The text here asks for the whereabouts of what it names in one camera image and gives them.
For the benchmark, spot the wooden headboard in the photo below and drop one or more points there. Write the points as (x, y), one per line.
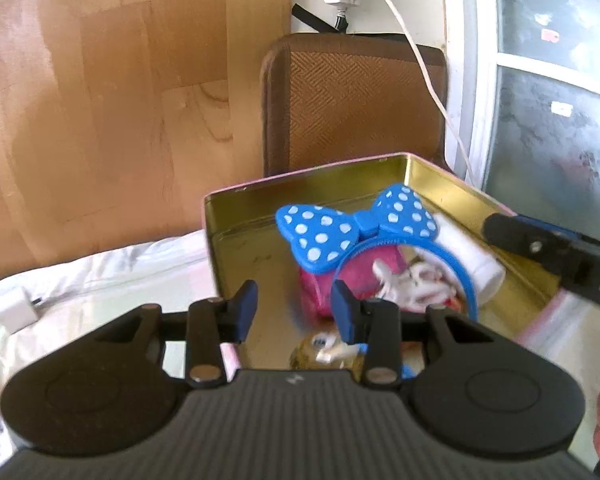
(105, 110)

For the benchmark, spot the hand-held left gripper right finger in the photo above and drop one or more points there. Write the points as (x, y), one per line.
(342, 310)

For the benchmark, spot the pink pouch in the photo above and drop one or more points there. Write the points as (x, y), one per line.
(360, 270)

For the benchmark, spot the white tube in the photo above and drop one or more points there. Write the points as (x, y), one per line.
(472, 260)

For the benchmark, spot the pale printed bed sheet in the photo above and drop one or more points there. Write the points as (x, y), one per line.
(105, 285)

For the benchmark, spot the gold toy car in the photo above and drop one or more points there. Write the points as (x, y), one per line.
(305, 355)

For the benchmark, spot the white charger adapter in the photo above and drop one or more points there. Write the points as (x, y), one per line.
(15, 310)

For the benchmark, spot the white window frame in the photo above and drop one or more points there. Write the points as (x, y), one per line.
(480, 60)

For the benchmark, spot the blue polka-dot bow headband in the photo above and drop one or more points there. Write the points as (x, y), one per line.
(320, 235)

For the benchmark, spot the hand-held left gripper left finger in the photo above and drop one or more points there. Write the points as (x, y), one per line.
(245, 310)

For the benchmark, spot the pink tin box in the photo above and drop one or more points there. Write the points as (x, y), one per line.
(240, 240)

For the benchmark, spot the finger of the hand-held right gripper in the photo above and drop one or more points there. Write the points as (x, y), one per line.
(515, 235)

